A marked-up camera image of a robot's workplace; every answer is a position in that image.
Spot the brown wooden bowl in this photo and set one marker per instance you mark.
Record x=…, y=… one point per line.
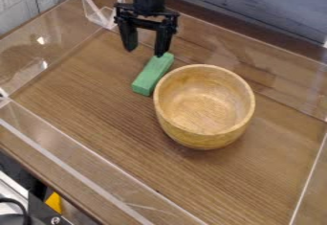
x=204, y=106

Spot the green rectangular block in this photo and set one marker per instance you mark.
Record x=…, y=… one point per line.
x=151, y=74

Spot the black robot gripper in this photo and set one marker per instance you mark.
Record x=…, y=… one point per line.
x=145, y=14

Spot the clear acrylic front wall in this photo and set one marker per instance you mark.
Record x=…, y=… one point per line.
x=101, y=189

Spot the clear acrylic corner bracket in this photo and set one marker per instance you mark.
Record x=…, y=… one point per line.
x=100, y=16

